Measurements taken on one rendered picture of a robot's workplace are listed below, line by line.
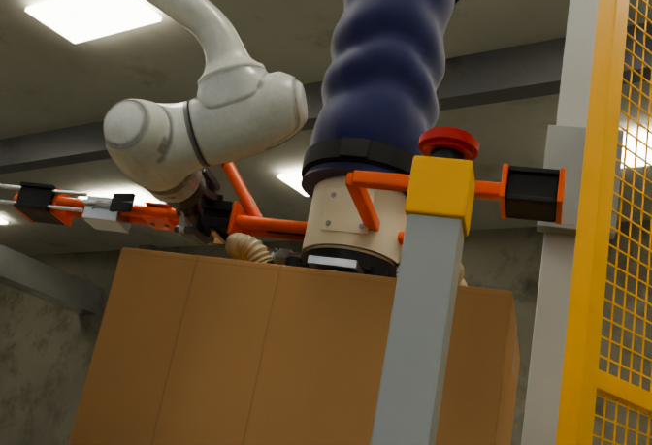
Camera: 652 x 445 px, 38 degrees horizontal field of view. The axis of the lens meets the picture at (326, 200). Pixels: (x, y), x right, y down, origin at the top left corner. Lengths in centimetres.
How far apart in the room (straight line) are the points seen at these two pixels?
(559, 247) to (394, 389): 163
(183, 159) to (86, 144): 1009
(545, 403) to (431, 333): 149
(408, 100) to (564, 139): 108
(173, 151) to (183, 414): 37
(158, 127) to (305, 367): 39
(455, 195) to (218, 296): 49
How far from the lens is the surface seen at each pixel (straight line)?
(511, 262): 1194
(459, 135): 109
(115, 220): 175
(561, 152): 265
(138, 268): 148
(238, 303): 141
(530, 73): 800
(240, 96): 135
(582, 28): 290
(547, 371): 251
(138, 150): 134
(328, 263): 149
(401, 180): 136
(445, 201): 106
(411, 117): 163
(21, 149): 1251
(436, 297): 102
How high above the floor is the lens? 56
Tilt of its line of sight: 20 degrees up
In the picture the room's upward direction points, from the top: 11 degrees clockwise
